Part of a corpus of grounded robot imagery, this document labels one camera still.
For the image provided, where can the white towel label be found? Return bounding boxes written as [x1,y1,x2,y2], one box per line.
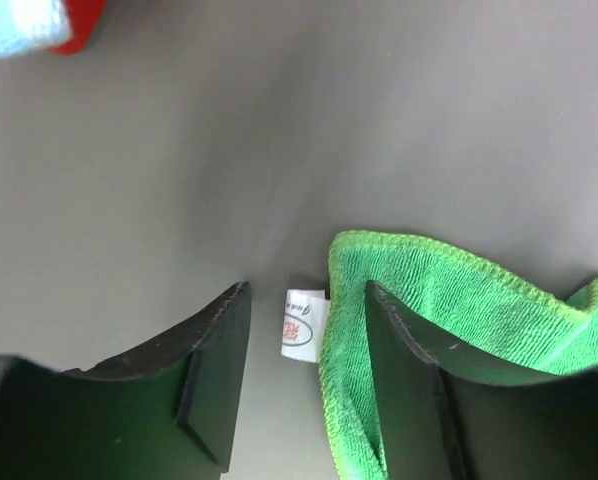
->
[281,289,330,364]

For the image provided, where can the red plastic bin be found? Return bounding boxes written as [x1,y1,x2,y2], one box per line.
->
[48,0,108,56]

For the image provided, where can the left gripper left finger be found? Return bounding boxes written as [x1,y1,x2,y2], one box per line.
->
[0,282,251,479]

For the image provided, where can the blue patterned towel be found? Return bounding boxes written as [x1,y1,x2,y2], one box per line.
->
[0,0,72,59]

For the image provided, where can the green microfiber towel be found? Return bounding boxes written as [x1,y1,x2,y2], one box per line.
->
[319,230,598,479]

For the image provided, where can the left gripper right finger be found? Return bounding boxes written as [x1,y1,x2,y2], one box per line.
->
[365,281,598,479]

